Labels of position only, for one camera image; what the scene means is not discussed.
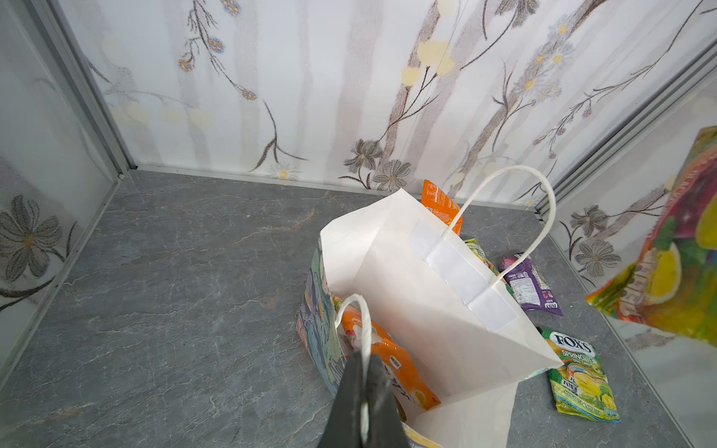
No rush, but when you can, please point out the lime Fox's candy bag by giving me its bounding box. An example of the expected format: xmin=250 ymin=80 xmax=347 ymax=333
xmin=540 ymin=329 xmax=620 ymax=423

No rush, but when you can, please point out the white paper bag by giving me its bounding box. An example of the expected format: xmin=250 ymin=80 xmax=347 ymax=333
xmin=297 ymin=190 xmax=560 ymax=447

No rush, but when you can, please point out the small orange snack packet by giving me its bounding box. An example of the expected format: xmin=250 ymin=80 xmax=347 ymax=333
xmin=421 ymin=179 xmax=460 ymax=225

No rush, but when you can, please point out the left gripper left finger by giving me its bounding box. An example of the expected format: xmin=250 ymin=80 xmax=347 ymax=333
xmin=317 ymin=352 xmax=365 ymax=448

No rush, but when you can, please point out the green Fox's candy bag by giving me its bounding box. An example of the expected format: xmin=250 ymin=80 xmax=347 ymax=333
xmin=464 ymin=238 xmax=515 ymax=298

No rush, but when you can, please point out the orange Fox's candy bag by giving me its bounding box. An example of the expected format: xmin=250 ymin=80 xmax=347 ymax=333
xmin=338 ymin=304 xmax=441 ymax=421

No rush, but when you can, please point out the purple snack packet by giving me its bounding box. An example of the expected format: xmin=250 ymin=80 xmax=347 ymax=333
xmin=503 ymin=257 xmax=563 ymax=317

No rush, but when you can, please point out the pink Fox's fruits bag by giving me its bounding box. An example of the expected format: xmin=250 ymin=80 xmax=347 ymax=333
xmin=586 ymin=126 xmax=716 ymax=345

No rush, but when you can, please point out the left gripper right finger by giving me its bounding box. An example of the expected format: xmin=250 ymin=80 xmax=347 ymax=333
xmin=366 ymin=355 xmax=410 ymax=448

